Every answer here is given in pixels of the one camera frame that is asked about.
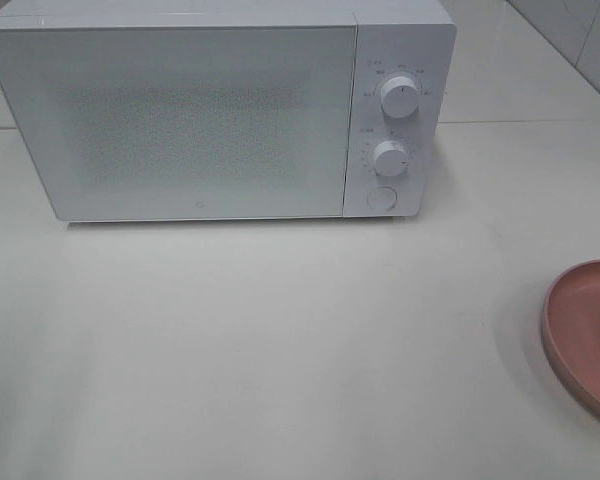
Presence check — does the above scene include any round white door-open button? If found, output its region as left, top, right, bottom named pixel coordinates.
left=366, top=187, right=397, bottom=211

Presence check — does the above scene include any white microwave door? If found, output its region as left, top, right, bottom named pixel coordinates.
left=0, top=27, right=356, bottom=222

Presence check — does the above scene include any pink round plate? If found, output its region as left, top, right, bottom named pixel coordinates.
left=540, top=260, right=600, bottom=420

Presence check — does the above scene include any upper white power knob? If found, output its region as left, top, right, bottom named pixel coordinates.
left=379, top=72, right=421, bottom=119

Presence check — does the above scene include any white microwave oven body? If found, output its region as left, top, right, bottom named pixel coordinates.
left=0, top=1, right=457, bottom=220

